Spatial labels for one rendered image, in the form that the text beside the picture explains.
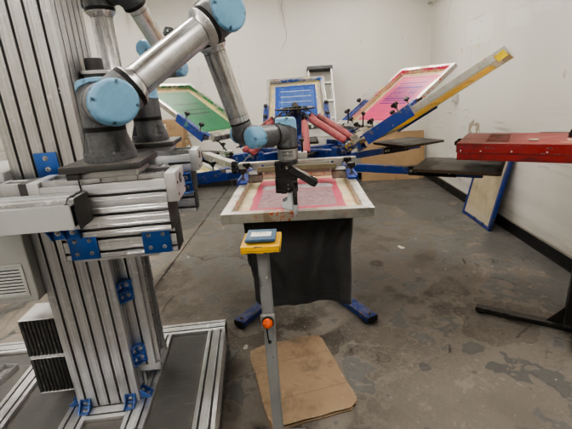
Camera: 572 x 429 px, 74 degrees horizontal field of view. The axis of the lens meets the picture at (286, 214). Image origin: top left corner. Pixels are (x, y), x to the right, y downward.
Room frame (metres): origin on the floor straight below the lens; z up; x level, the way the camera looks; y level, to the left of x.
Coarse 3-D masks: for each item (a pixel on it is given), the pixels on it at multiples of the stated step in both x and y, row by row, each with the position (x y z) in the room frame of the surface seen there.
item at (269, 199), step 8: (264, 184) 1.99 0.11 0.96; (272, 184) 1.98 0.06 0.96; (256, 192) 1.82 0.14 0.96; (264, 192) 1.81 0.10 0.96; (272, 192) 1.79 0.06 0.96; (256, 200) 1.67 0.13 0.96; (264, 200) 1.66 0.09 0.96; (272, 200) 1.65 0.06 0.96; (280, 200) 1.65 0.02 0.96; (256, 208) 1.55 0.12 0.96; (272, 208) 1.53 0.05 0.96; (280, 208) 1.53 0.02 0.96
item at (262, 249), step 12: (276, 240) 1.17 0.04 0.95; (252, 252) 1.13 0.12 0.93; (264, 252) 1.13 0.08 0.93; (276, 252) 1.12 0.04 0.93; (264, 264) 1.17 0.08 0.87; (264, 276) 1.17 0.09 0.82; (264, 288) 1.17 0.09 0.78; (264, 300) 1.17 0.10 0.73; (264, 312) 1.17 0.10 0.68; (264, 336) 1.18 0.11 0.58; (276, 348) 1.17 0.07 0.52; (276, 360) 1.17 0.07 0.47; (276, 372) 1.17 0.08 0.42; (276, 384) 1.17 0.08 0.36; (276, 396) 1.17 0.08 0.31; (276, 408) 1.17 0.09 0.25; (276, 420) 1.17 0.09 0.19
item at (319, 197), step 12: (300, 180) 2.01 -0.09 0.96; (324, 180) 1.98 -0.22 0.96; (300, 192) 1.76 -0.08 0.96; (312, 192) 1.74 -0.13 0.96; (324, 192) 1.73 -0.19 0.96; (336, 192) 1.71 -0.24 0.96; (300, 204) 1.56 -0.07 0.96; (312, 204) 1.54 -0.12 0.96; (324, 204) 1.53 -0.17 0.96; (336, 204) 1.52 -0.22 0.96
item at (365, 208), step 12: (348, 180) 1.82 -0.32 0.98; (240, 192) 1.70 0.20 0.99; (360, 192) 1.56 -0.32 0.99; (228, 204) 1.51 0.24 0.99; (360, 204) 1.44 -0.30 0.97; (372, 204) 1.37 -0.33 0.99; (228, 216) 1.37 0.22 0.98; (240, 216) 1.37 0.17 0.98; (252, 216) 1.37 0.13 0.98; (264, 216) 1.36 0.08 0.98; (276, 216) 1.36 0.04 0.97; (288, 216) 1.36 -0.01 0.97; (300, 216) 1.36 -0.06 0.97; (312, 216) 1.35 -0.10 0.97; (324, 216) 1.35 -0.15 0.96; (336, 216) 1.35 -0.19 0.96; (348, 216) 1.35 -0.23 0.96; (360, 216) 1.34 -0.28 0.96; (372, 216) 1.34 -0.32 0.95
